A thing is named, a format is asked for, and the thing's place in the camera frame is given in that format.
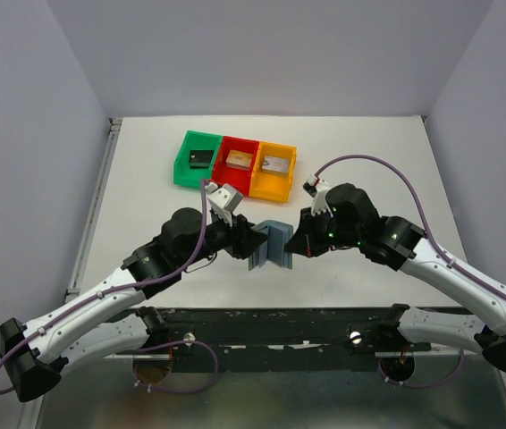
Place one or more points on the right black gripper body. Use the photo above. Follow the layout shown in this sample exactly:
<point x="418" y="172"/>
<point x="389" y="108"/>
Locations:
<point x="309" y="234"/>

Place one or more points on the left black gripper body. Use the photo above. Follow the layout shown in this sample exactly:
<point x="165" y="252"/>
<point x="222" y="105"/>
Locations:
<point x="242" y="237"/>

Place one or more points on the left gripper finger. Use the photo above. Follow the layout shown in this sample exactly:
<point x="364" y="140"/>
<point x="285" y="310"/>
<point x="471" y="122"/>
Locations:
<point x="246" y="227"/>
<point x="252" y="242"/>

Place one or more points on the sage green card holder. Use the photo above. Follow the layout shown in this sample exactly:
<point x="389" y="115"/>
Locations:
<point x="273" y="249"/>

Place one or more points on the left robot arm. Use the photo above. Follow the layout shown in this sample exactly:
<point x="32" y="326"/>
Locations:
<point x="35" y="353"/>

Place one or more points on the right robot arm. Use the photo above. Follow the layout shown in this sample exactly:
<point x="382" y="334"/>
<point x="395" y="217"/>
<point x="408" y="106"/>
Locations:
<point x="343" y="217"/>

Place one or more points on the tan card stack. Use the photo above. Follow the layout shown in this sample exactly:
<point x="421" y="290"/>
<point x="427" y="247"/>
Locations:
<point x="238" y="160"/>

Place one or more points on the silver card stack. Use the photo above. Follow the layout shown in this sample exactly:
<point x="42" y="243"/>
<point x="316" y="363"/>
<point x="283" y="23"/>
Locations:
<point x="276" y="165"/>

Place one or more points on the black card stack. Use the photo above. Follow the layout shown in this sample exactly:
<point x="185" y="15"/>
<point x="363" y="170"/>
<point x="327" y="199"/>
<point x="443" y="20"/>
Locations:
<point x="200" y="159"/>

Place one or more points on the yellow plastic bin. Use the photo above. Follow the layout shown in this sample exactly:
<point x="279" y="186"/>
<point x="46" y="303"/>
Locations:
<point x="272" y="187"/>

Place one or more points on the red plastic bin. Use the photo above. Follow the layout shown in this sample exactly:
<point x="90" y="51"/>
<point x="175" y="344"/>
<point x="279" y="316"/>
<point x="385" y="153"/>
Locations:
<point x="239" y="179"/>

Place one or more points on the green plastic bin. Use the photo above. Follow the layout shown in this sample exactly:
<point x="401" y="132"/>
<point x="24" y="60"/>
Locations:
<point x="194" y="140"/>

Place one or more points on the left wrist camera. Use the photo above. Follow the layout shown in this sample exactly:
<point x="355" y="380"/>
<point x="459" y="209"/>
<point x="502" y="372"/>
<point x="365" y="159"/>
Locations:
<point x="223" y="200"/>

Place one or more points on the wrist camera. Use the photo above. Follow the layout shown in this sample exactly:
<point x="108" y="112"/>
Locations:
<point x="317" y="189"/>
<point x="223" y="200"/>

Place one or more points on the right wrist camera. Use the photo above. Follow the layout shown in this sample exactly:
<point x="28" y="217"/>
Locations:
<point x="317" y="189"/>

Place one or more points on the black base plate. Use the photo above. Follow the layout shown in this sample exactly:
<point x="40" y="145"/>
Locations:
<point x="244" y="339"/>

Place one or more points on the aluminium frame rail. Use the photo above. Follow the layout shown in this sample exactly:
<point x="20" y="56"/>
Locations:
<point x="70" y="288"/>

